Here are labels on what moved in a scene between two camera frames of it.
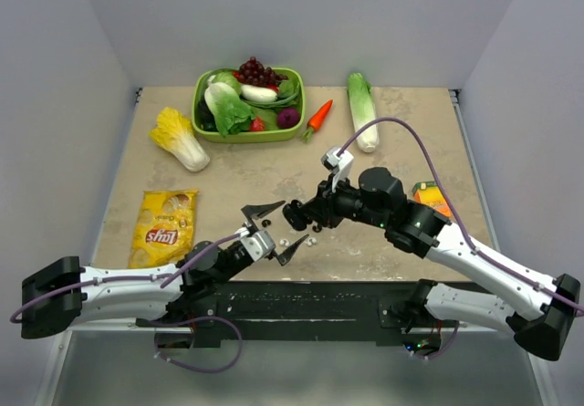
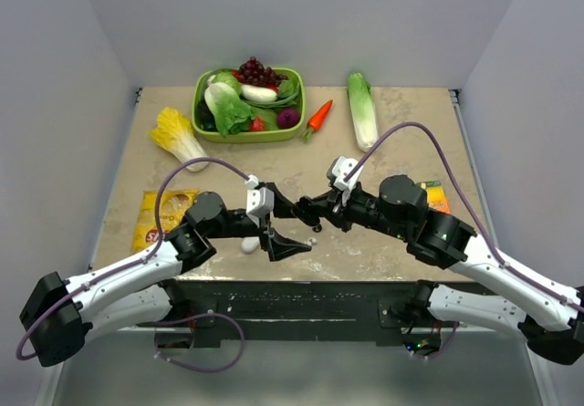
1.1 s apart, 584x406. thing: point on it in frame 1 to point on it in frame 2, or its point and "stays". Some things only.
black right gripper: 323,206 stays
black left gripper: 258,212 to 278,245
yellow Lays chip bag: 163,228 stays
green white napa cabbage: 362,110 stays
